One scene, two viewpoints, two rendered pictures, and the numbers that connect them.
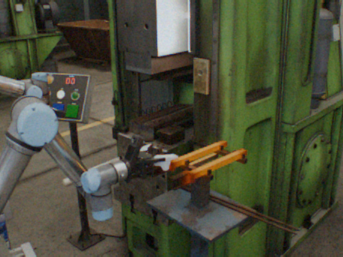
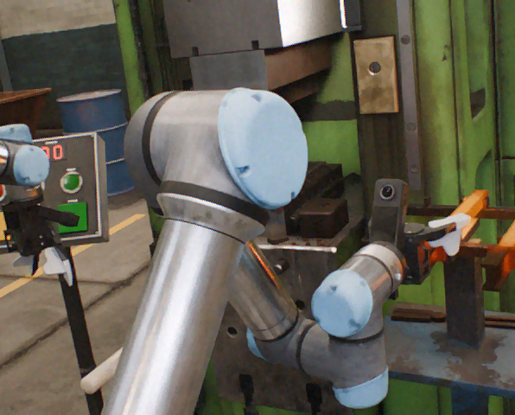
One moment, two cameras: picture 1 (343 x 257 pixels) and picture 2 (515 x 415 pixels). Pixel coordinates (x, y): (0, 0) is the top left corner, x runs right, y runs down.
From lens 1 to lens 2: 0.75 m
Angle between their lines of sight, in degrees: 15
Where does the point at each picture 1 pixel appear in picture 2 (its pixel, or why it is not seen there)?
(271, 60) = (477, 35)
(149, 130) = (272, 218)
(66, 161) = (256, 273)
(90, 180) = (355, 298)
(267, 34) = not seen: outside the picture
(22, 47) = not seen: outside the picture
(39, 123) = (276, 137)
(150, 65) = (264, 70)
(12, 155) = (209, 249)
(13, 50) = not seen: outside the picture
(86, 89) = (95, 164)
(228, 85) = (443, 81)
